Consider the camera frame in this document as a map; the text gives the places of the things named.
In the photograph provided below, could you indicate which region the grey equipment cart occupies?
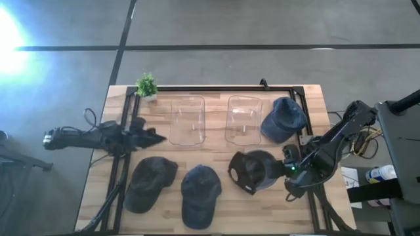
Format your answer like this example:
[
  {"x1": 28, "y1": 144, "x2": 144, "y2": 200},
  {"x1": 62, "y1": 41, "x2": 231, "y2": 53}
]
[{"x1": 374, "y1": 100, "x2": 420, "y2": 236}]

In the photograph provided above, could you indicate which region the white wipes canister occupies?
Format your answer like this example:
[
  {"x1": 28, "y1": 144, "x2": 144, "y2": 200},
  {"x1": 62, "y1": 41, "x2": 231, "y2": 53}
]
[{"x1": 365, "y1": 164, "x2": 398, "y2": 184}]

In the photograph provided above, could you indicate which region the black aluminium table frame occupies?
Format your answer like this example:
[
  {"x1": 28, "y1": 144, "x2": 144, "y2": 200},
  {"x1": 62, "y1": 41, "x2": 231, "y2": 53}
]
[{"x1": 78, "y1": 85, "x2": 358, "y2": 235}]

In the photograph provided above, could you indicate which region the black tripod stand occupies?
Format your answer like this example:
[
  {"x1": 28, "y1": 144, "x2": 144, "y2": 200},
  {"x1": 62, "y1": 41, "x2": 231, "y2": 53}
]
[{"x1": 0, "y1": 130, "x2": 54, "y2": 173}]

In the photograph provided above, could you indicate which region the black tube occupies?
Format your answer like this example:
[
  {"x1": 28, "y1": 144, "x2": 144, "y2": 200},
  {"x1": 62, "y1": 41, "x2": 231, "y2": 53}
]
[{"x1": 388, "y1": 88, "x2": 420, "y2": 115}]

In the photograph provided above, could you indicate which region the yellow cable bundle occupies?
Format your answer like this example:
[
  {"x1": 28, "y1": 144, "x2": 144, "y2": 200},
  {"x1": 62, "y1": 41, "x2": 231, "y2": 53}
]
[{"x1": 349, "y1": 127, "x2": 384, "y2": 161}]

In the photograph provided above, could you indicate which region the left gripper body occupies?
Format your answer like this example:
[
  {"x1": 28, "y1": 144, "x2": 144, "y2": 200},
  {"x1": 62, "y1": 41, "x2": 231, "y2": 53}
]
[{"x1": 127, "y1": 117, "x2": 152, "y2": 152}]

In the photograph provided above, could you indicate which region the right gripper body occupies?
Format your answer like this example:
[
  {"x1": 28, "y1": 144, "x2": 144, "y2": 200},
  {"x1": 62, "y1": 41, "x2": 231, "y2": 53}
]
[{"x1": 283, "y1": 144, "x2": 309, "y2": 199}]

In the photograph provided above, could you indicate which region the clear plastic bin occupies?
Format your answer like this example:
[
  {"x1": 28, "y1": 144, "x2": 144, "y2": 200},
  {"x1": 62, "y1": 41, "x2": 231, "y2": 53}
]
[
  {"x1": 224, "y1": 94, "x2": 263, "y2": 147},
  {"x1": 168, "y1": 95, "x2": 207, "y2": 147}
]

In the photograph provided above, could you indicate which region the black strap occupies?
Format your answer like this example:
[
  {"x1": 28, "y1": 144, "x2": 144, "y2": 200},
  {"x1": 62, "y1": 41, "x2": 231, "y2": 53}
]
[{"x1": 346, "y1": 178, "x2": 404, "y2": 203}]

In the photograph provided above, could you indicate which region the black cap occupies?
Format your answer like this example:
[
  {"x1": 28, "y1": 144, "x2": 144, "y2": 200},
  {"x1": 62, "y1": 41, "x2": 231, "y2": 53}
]
[
  {"x1": 228, "y1": 149, "x2": 287, "y2": 196},
  {"x1": 123, "y1": 156, "x2": 179, "y2": 214}
]

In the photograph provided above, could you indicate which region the faded blue denim cap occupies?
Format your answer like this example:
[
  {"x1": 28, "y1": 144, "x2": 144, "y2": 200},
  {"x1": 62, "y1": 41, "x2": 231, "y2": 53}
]
[{"x1": 261, "y1": 96, "x2": 308, "y2": 144}]

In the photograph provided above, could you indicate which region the white paper sheet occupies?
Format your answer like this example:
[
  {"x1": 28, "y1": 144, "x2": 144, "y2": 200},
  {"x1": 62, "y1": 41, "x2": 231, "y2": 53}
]
[{"x1": 340, "y1": 166, "x2": 363, "y2": 209}]

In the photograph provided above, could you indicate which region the dark blue cap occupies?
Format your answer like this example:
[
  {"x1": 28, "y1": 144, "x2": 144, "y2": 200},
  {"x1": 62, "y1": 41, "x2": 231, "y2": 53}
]
[{"x1": 180, "y1": 164, "x2": 222, "y2": 230}]

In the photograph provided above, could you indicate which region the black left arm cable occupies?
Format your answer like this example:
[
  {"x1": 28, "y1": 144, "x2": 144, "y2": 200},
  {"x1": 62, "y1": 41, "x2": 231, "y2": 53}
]
[{"x1": 83, "y1": 108, "x2": 98, "y2": 128}]

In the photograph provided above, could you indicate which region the small green potted plant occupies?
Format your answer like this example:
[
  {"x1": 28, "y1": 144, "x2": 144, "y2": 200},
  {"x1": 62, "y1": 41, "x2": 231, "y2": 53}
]
[{"x1": 135, "y1": 72, "x2": 159, "y2": 102}]

